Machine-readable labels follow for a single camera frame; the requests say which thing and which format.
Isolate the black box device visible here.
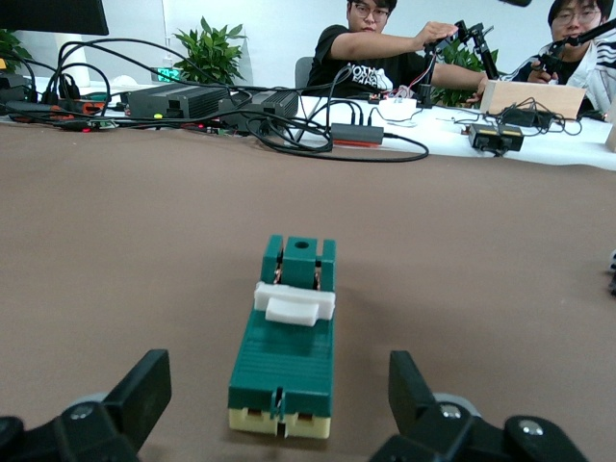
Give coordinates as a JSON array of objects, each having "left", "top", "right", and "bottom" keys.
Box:
[{"left": 0, "top": 71, "right": 38, "bottom": 105}]

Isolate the black monitor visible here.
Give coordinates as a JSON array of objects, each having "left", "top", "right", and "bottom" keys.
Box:
[{"left": 0, "top": 0, "right": 110, "bottom": 38}]

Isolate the green terminal block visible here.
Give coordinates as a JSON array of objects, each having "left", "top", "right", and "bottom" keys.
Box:
[{"left": 226, "top": 234, "right": 337, "bottom": 440}]

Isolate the black power supply box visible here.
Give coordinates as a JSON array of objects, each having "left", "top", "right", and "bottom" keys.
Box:
[
  {"left": 217, "top": 90, "right": 300, "bottom": 132},
  {"left": 126, "top": 85, "right": 231, "bottom": 121}
]

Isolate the orange black device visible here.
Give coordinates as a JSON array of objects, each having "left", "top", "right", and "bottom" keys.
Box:
[{"left": 47, "top": 98, "right": 111, "bottom": 121}]

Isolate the grey chair back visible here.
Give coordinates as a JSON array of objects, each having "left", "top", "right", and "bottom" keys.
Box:
[{"left": 294, "top": 56, "right": 315, "bottom": 90}]

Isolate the green potted plant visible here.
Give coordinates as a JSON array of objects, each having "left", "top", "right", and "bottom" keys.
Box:
[
  {"left": 172, "top": 16, "right": 249, "bottom": 88},
  {"left": 0, "top": 28, "right": 34, "bottom": 73},
  {"left": 430, "top": 36, "right": 501, "bottom": 108}
]

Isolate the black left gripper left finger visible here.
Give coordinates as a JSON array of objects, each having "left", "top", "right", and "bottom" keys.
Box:
[{"left": 0, "top": 348, "right": 173, "bottom": 462}]

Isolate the thick black cable loop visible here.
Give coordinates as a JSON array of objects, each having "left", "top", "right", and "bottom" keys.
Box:
[{"left": 245, "top": 113, "right": 430, "bottom": 164}]

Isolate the grey hub orange base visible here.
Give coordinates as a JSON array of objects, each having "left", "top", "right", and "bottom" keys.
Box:
[{"left": 330, "top": 122, "right": 386, "bottom": 146}]

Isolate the black cable bundle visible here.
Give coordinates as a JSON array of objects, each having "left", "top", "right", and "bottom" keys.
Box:
[{"left": 7, "top": 39, "right": 193, "bottom": 129}]

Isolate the light wooden box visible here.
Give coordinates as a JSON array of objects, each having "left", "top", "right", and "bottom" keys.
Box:
[{"left": 480, "top": 79, "right": 588, "bottom": 121}]

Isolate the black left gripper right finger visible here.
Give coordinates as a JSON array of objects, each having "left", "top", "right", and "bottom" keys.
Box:
[{"left": 368, "top": 349, "right": 591, "bottom": 462}]

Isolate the person in striped white jacket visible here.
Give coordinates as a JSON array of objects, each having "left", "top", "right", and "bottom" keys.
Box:
[{"left": 512, "top": 0, "right": 616, "bottom": 119}]

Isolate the black power brick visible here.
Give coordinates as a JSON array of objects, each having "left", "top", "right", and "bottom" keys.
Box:
[{"left": 500, "top": 106, "right": 554, "bottom": 129}]

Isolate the man in black T-shirt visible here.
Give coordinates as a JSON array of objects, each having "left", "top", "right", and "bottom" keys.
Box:
[{"left": 305, "top": 0, "right": 488, "bottom": 105}]

